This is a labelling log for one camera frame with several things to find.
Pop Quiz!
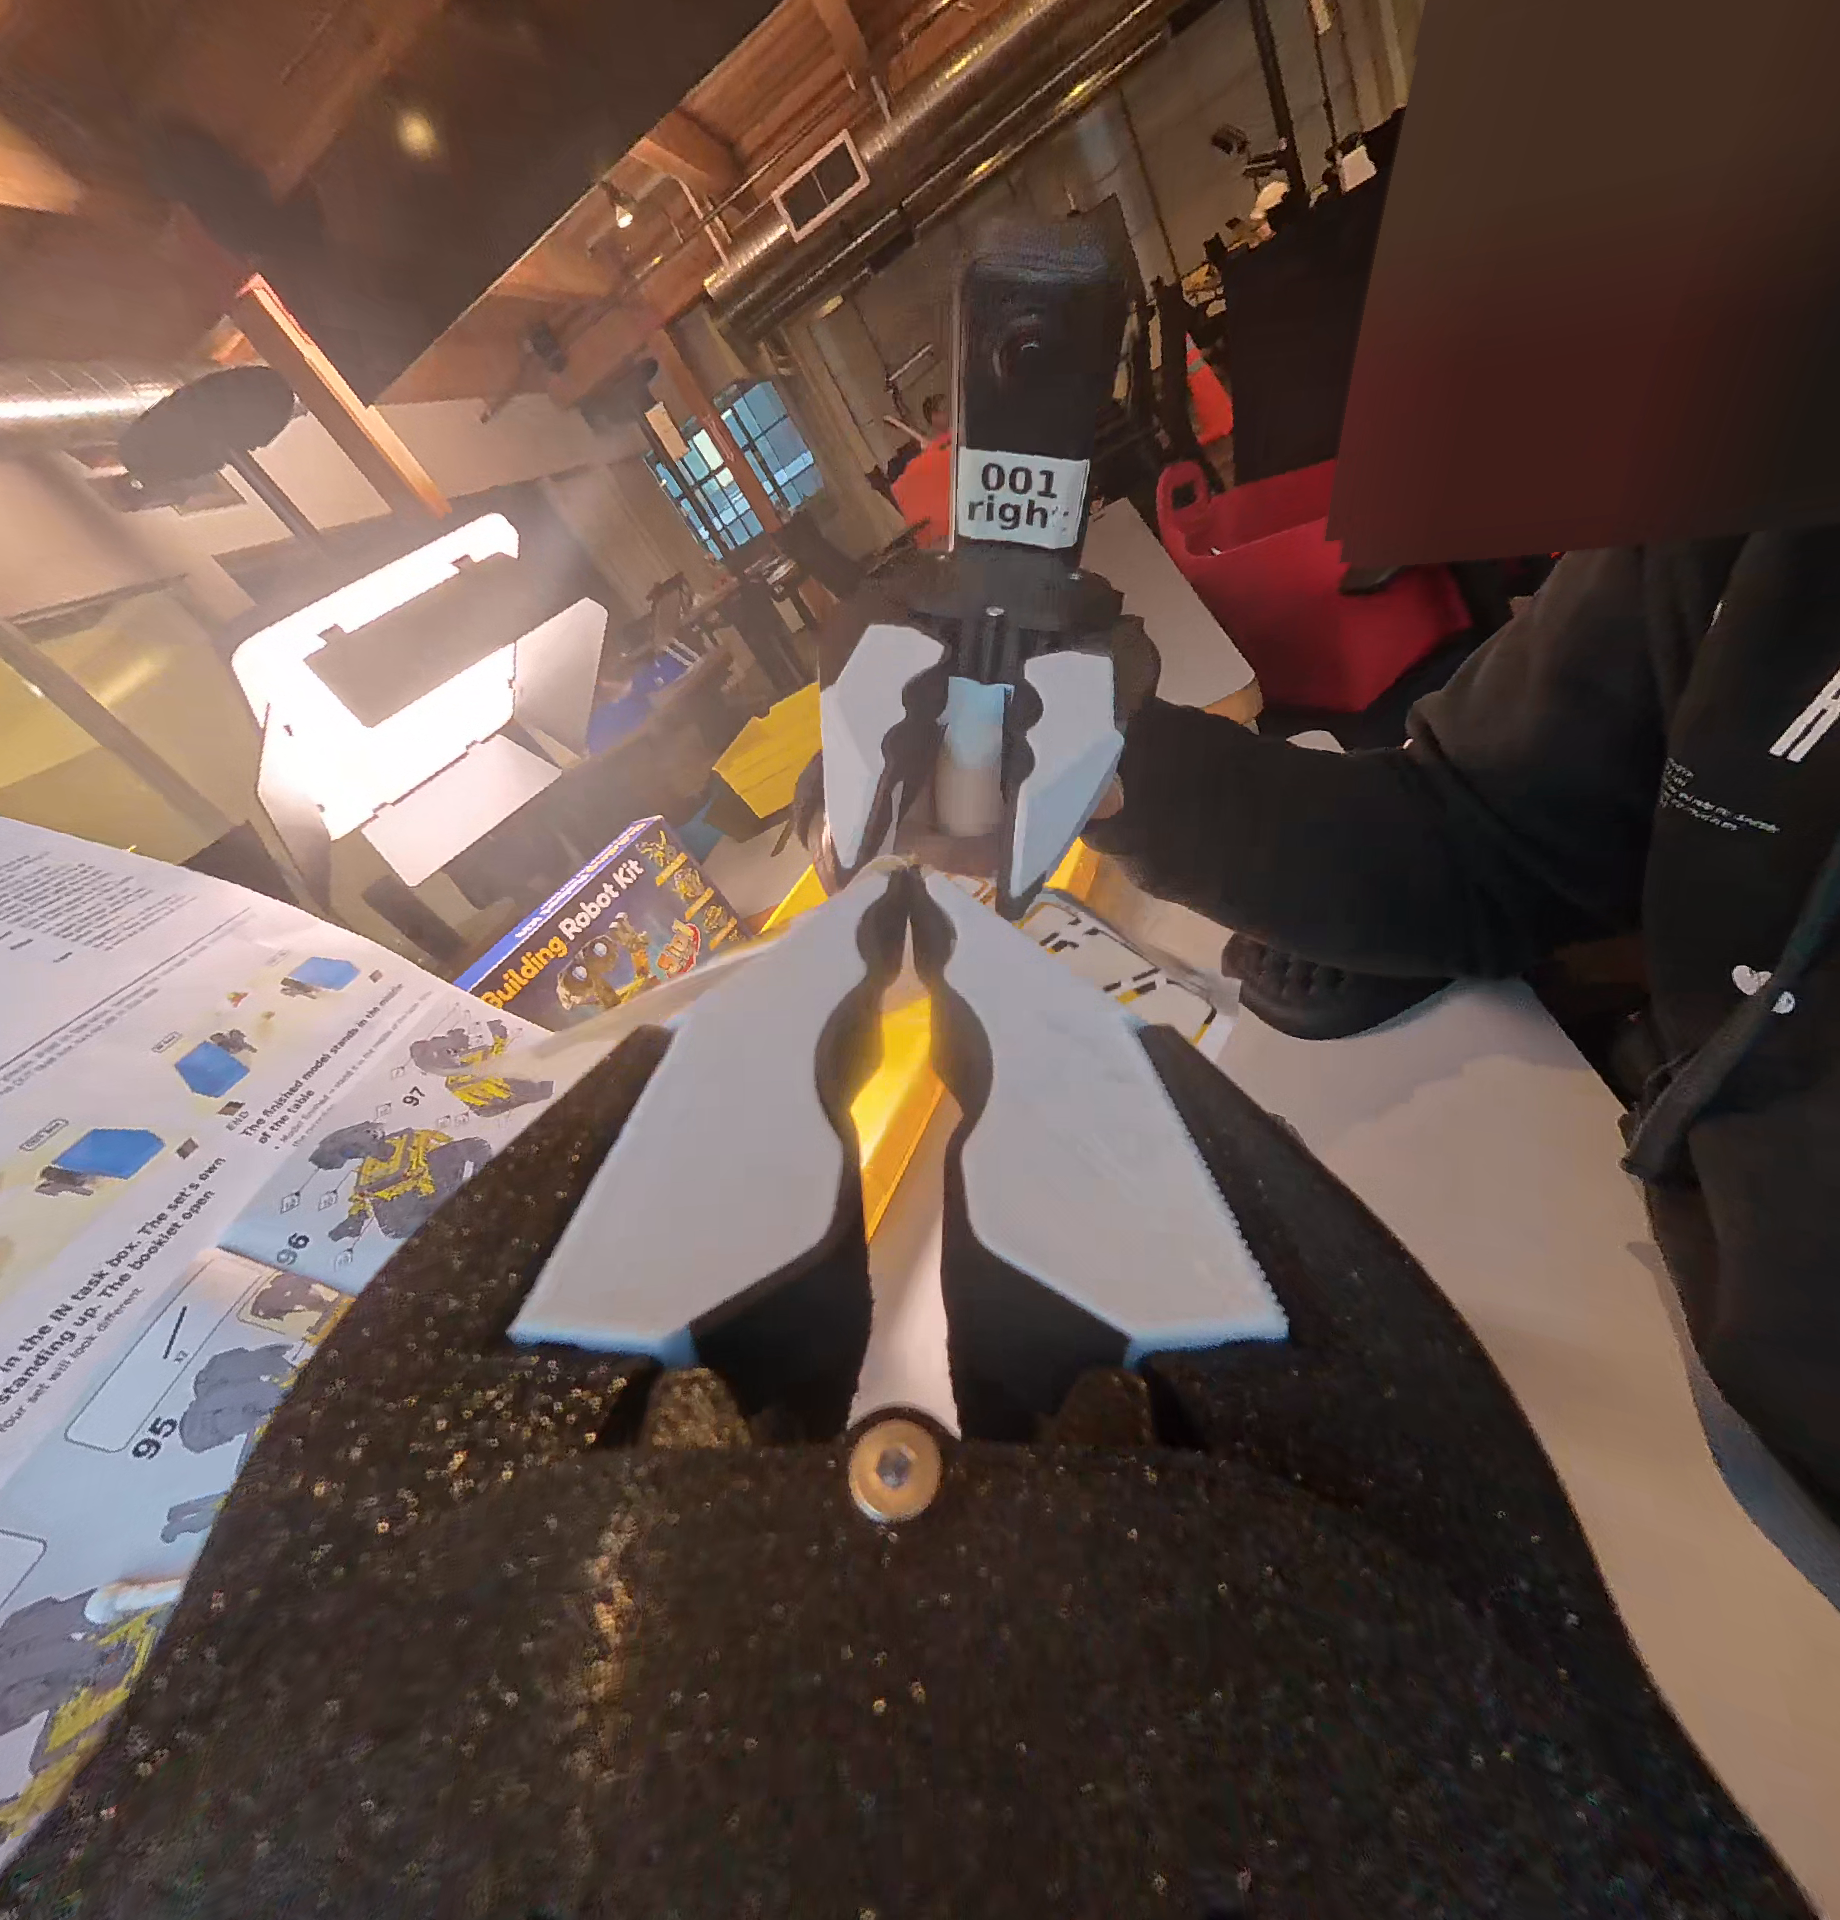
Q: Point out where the person's right hand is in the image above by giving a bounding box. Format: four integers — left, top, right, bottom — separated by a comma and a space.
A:
896, 823, 1019, 894

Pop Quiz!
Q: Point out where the white air vent grille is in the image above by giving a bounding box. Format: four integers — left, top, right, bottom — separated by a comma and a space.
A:
769, 129, 871, 237

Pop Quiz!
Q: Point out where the red armchair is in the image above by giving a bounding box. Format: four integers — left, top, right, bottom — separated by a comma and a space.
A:
1157, 456, 1474, 720

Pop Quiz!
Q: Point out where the silver ventilation duct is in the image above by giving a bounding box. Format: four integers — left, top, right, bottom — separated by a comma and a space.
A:
703, 0, 1170, 345

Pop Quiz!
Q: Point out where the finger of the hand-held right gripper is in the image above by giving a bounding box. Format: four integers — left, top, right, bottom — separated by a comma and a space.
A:
818, 618, 950, 889
997, 644, 1129, 919

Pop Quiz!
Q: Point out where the robot model instruction booklet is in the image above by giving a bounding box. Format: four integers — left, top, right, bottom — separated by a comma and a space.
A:
0, 1020, 549, 1868

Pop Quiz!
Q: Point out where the grid pane window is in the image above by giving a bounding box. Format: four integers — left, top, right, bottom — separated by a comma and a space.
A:
642, 374, 820, 558

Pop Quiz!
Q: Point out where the grey background table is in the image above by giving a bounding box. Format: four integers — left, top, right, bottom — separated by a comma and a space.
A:
1076, 501, 1264, 720

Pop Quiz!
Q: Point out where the white studio light panel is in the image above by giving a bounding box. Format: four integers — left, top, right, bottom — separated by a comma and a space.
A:
229, 510, 611, 889

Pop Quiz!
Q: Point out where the yellow plastic storage bin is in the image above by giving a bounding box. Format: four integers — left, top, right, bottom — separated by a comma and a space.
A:
842, 840, 1106, 1208
707, 680, 835, 843

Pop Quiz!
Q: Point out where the white sticker sheet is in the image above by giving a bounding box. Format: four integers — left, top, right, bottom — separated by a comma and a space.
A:
1027, 886, 1239, 1054

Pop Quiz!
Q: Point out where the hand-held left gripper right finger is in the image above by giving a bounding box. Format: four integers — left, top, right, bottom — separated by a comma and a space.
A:
908, 870, 1293, 1429

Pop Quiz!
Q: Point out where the blue printed cardboard box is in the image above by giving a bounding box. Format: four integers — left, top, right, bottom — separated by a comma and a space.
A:
452, 813, 745, 1039

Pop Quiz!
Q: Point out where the person's right forearm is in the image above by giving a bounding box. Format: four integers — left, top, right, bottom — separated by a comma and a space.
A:
1115, 660, 1657, 999

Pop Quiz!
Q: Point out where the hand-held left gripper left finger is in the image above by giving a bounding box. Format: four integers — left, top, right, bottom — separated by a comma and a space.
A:
503, 868, 909, 1425

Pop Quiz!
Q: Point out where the person in black hoodie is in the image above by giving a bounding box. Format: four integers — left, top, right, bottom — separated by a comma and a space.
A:
1401, 531, 1840, 1591

